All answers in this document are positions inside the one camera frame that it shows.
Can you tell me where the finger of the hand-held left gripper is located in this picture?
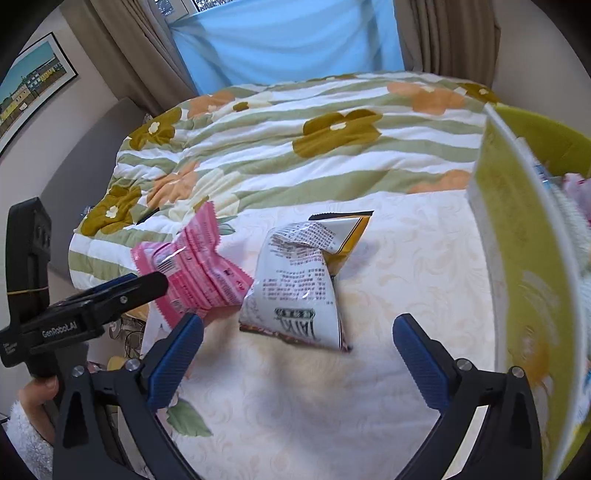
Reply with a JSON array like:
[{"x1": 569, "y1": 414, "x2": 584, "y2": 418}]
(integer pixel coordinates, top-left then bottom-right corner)
[
  {"x1": 52, "y1": 273, "x2": 140, "y2": 309},
  {"x1": 69, "y1": 272, "x2": 169, "y2": 325}
]

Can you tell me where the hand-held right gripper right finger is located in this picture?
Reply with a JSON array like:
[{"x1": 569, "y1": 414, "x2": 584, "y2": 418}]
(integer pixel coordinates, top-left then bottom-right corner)
[{"x1": 392, "y1": 313, "x2": 542, "y2": 480}]

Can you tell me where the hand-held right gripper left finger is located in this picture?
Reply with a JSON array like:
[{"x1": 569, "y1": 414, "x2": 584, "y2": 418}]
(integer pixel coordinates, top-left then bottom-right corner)
[{"x1": 52, "y1": 313, "x2": 206, "y2": 480}]

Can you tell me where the green cardboard box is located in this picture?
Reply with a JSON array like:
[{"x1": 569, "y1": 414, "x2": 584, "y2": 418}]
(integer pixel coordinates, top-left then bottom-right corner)
[{"x1": 466, "y1": 104, "x2": 591, "y2": 480}]

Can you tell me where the silver chip bag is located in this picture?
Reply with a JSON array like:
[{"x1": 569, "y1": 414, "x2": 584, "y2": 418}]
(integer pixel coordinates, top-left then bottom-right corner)
[{"x1": 239, "y1": 210, "x2": 375, "y2": 354}]

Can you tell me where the cream and blue snack bag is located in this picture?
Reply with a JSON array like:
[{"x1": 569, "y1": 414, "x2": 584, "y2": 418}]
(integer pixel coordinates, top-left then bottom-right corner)
[{"x1": 531, "y1": 157, "x2": 552, "y2": 185}]

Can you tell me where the pink and clear snack packet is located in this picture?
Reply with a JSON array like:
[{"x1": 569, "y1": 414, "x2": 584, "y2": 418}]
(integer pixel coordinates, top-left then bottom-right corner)
[{"x1": 561, "y1": 173, "x2": 591, "y2": 195}]

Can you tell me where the person's left hand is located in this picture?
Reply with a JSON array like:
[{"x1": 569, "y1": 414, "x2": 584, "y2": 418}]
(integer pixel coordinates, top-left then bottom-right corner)
[{"x1": 17, "y1": 376, "x2": 60, "y2": 446}]

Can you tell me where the grey headboard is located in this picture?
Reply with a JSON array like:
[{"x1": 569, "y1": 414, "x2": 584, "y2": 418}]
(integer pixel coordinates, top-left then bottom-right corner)
[{"x1": 41, "y1": 97, "x2": 151, "y2": 278}]

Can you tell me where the cream floral bed sheet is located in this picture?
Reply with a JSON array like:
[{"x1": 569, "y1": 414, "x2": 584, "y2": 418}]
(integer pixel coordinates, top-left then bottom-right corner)
[{"x1": 139, "y1": 189, "x2": 509, "y2": 480}]

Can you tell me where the green floral blanket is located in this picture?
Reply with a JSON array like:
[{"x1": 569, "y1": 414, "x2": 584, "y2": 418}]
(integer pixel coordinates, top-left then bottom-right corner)
[{"x1": 68, "y1": 73, "x2": 502, "y2": 289}]

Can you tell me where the beige curtain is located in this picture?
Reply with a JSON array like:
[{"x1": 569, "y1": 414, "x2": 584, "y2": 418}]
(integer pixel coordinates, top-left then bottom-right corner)
[
  {"x1": 90, "y1": 0, "x2": 199, "y2": 118},
  {"x1": 392, "y1": 0, "x2": 502, "y2": 88}
]

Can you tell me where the blue curtain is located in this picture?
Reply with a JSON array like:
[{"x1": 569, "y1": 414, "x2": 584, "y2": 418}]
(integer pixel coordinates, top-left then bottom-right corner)
[{"x1": 168, "y1": 0, "x2": 407, "y2": 95}]

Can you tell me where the framed wall picture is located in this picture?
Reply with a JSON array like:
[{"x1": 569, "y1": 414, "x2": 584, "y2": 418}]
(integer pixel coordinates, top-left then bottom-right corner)
[{"x1": 0, "y1": 32, "x2": 78, "y2": 155}]

